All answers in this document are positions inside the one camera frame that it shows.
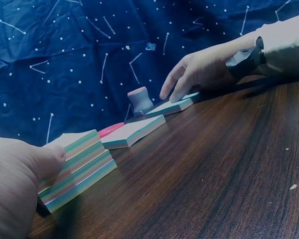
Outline person's left hand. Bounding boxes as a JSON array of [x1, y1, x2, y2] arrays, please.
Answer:
[[0, 135, 67, 239]]

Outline black wrist band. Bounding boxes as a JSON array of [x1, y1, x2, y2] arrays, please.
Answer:
[[225, 36, 268, 83]]

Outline pastel note paper pad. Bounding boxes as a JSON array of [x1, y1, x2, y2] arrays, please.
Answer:
[[145, 91, 200, 117], [100, 114, 166, 150]]

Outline tall striped note paper stack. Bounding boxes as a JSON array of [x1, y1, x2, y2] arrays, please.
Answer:
[[36, 129, 117, 215]]

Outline person's right forearm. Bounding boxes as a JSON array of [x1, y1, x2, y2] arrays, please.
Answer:
[[254, 11, 299, 81]]

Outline red round lid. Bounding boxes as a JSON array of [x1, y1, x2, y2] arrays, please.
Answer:
[[97, 122, 126, 139]]

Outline person's right hand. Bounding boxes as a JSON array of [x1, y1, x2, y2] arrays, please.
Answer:
[[159, 34, 259, 104]]

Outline grey stamp with red top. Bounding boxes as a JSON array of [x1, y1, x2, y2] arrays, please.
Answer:
[[127, 86, 153, 118]]

